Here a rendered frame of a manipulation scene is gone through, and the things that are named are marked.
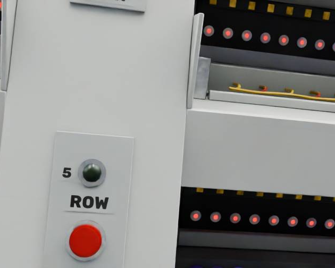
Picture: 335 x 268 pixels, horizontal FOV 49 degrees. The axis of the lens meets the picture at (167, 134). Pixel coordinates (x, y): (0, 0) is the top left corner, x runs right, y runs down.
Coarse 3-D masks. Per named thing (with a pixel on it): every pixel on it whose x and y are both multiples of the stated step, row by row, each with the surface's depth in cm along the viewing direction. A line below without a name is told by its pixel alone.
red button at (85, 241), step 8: (72, 232) 18; (80, 232) 18; (88, 232) 18; (96, 232) 19; (72, 240) 18; (80, 240) 18; (88, 240) 18; (96, 240) 18; (72, 248) 18; (80, 248) 18; (88, 248) 18; (96, 248) 18; (80, 256) 18; (88, 256) 18
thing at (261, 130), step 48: (240, 0) 38; (192, 48) 20; (240, 48) 39; (288, 48) 40; (192, 96) 20; (240, 96) 25; (288, 96) 28; (192, 144) 21; (240, 144) 21; (288, 144) 21; (288, 192) 22
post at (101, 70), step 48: (48, 0) 19; (192, 0) 20; (48, 48) 19; (96, 48) 20; (144, 48) 20; (48, 96) 19; (96, 96) 19; (144, 96) 20; (48, 144) 19; (144, 144) 20; (0, 192) 19; (48, 192) 19; (144, 192) 19; (0, 240) 18; (144, 240) 19
